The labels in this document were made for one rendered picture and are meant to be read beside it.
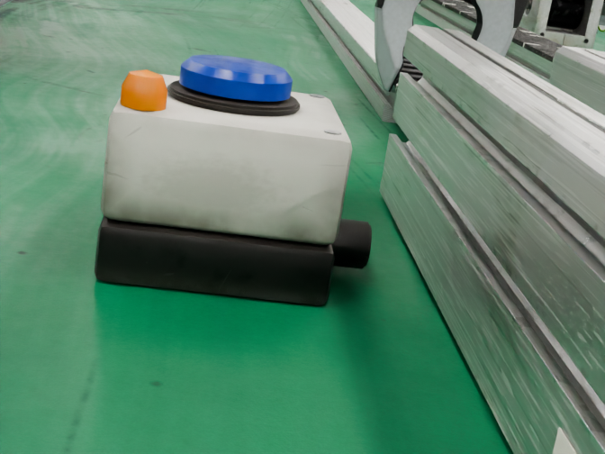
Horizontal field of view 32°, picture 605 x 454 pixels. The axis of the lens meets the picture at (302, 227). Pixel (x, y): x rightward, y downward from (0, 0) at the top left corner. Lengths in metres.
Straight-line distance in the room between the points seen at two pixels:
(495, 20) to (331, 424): 0.45
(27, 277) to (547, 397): 0.18
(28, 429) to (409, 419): 0.10
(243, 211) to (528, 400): 0.12
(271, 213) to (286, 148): 0.02
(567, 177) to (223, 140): 0.12
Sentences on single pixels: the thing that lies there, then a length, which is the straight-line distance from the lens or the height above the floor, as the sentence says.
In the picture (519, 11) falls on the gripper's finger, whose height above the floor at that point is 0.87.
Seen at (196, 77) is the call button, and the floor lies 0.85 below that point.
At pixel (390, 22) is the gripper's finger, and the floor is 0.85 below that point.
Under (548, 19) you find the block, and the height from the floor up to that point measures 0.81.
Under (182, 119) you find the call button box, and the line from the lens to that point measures 0.34.
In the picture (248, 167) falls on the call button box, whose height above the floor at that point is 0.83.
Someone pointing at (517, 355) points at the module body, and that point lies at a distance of 0.29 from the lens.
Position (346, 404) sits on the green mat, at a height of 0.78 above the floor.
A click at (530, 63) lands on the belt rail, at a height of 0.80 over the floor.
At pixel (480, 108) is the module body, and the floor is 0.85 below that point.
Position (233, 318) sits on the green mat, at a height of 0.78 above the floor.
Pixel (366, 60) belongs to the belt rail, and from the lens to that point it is 0.82.
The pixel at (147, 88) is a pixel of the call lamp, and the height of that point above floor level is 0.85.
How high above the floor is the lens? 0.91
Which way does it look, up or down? 17 degrees down
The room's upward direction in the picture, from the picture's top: 9 degrees clockwise
